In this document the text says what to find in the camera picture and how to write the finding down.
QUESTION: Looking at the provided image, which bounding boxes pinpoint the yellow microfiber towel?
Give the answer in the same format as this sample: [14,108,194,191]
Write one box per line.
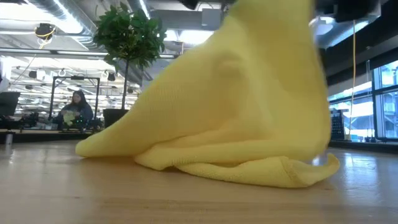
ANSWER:
[75,0,341,189]

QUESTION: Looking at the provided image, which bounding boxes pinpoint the green plant in black pot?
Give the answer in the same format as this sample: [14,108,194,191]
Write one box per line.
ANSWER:
[93,2,167,128]

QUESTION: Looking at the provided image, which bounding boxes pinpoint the person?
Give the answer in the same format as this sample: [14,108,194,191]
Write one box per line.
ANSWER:
[52,90,95,131]

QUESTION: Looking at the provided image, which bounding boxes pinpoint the black perforated cart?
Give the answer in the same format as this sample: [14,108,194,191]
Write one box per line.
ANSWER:
[330,108,346,141]

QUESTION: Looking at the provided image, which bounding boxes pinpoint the black robot arms on desk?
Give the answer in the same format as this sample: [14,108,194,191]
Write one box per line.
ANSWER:
[0,111,40,130]

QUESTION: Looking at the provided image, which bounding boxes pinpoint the black monitor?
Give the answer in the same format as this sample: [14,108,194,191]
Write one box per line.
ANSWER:
[0,91,21,118]

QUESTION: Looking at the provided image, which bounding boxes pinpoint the black portal frame stand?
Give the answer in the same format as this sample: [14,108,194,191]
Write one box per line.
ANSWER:
[49,76,101,121]

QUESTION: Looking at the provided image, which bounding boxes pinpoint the yellow hanging cable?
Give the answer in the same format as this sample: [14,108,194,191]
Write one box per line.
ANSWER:
[349,20,357,141]

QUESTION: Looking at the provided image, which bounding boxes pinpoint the cable reel on ceiling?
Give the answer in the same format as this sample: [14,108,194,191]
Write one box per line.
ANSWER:
[34,23,57,41]

